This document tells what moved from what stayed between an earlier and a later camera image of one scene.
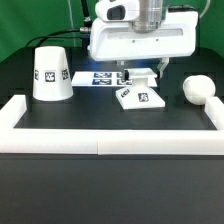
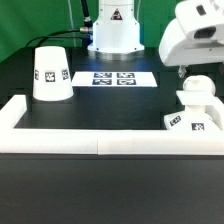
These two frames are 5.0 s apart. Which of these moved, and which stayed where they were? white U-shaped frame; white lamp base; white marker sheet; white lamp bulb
Moved: white lamp base
Stayed: white marker sheet; white lamp bulb; white U-shaped frame
